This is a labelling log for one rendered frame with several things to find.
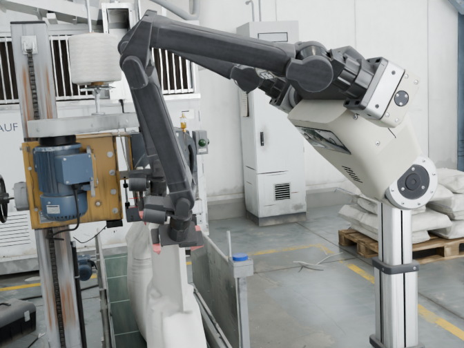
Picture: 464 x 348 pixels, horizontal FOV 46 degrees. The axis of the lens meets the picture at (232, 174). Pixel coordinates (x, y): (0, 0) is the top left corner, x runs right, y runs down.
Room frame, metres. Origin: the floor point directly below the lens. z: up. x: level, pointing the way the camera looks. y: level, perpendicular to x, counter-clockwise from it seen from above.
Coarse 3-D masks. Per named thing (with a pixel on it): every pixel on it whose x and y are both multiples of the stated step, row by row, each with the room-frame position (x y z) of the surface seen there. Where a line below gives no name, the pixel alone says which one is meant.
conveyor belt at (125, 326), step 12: (108, 264) 3.47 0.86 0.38; (120, 264) 3.46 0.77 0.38; (108, 276) 3.23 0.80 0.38; (120, 276) 3.22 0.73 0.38; (108, 288) 3.02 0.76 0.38; (120, 288) 3.01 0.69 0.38; (120, 300) 2.82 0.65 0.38; (120, 312) 2.65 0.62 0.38; (132, 312) 2.65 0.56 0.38; (120, 324) 2.51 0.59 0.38; (132, 324) 2.50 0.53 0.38; (120, 336) 2.37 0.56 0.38; (132, 336) 2.36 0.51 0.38
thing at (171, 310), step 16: (160, 256) 1.62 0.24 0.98; (176, 256) 1.52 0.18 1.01; (160, 272) 1.63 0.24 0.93; (176, 272) 1.53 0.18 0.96; (160, 288) 1.64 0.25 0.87; (176, 288) 1.54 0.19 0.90; (192, 288) 1.71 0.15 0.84; (160, 304) 1.60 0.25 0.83; (176, 304) 1.55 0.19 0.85; (192, 304) 1.61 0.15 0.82; (160, 320) 1.58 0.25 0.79; (176, 320) 1.56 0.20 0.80; (192, 320) 1.56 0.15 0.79; (160, 336) 1.56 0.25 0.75; (176, 336) 1.54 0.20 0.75; (192, 336) 1.55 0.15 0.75
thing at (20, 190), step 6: (18, 186) 1.94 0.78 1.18; (24, 186) 1.95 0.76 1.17; (18, 192) 1.93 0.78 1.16; (24, 192) 1.94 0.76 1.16; (18, 198) 1.92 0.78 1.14; (24, 198) 1.93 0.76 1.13; (18, 204) 1.93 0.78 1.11; (24, 204) 1.93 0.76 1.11; (18, 210) 1.95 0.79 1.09; (24, 210) 1.96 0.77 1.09
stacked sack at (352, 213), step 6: (354, 204) 4.86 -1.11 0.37; (342, 210) 4.79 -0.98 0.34; (348, 210) 4.71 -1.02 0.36; (354, 210) 4.64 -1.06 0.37; (360, 210) 4.60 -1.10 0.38; (366, 210) 4.58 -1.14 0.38; (342, 216) 4.77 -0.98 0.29; (348, 216) 4.65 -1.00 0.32; (354, 216) 4.59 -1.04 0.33; (360, 216) 4.52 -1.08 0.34; (354, 222) 4.59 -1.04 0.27
